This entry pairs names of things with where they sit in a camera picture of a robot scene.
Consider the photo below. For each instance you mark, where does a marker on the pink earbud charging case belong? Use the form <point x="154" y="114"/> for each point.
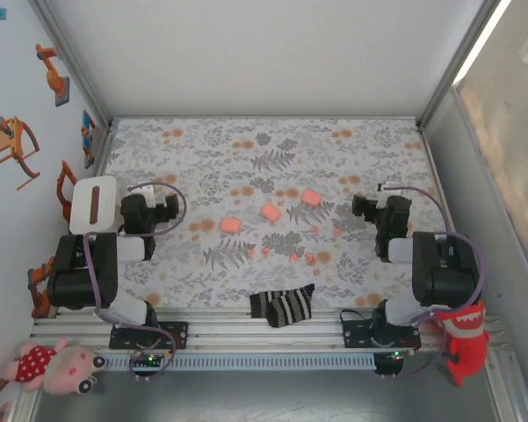
<point x="310" y="197"/>
<point x="230" y="225"/>
<point x="271" y="213"/>

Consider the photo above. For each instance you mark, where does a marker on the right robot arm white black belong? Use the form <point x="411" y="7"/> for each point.
<point x="443" y="272"/>

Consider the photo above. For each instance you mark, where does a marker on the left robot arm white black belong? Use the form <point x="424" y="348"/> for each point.
<point x="83" y="272"/>

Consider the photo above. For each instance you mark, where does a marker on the white tissue box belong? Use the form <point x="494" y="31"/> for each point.
<point x="83" y="206"/>

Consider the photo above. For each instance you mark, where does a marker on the floral patterned table mat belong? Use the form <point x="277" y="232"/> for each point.
<point x="228" y="154"/>

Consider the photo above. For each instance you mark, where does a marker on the black striped sock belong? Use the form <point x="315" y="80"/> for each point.
<point x="290" y="305"/>

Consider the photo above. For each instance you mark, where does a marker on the small circuit board with LED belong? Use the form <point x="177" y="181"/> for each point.
<point x="149" y="360"/>
<point x="393" y="356"/>

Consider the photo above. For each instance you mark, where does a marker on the red shark plush toy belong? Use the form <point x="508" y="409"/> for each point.
<point x="465" y="347"/>

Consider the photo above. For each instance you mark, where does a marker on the pink pig plush toy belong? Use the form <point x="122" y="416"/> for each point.
<point x="66" y="373"/>

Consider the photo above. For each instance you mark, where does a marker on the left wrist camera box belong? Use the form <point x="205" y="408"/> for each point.
<point x="144" y="191"/>

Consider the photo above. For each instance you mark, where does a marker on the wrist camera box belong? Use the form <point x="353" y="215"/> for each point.
<point x="144" y="191"/>
<point x="384" y="193"/>

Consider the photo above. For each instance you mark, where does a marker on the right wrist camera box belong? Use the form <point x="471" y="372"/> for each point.
<point x="384" y="193"/>

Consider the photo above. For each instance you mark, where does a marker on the blue gantry wall sticker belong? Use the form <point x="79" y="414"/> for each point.
<point x="88" y="132"/>

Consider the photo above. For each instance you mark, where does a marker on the orange grey robot wall sticker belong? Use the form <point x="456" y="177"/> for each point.
<point x="37" y="274"/>

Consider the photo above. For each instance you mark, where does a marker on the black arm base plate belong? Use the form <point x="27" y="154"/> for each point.
<point x="356" y="334"/>
<point x="180" y="334"/>

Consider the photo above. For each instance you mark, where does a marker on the orange claw gripper wall sticker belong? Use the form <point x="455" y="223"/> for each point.
<point x="9" y="140"/>

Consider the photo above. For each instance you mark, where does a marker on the aluminium slotted base frame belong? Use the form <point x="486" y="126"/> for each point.
<point x="228" y="334"/>

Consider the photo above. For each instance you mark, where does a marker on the aluminium corner post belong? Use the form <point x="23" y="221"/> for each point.
<point x="74" y="66"/>
<point x="457" y="66"/>

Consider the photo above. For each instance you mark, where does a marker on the aluminium rear rail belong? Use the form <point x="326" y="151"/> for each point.
<point x="263" y="118"/>

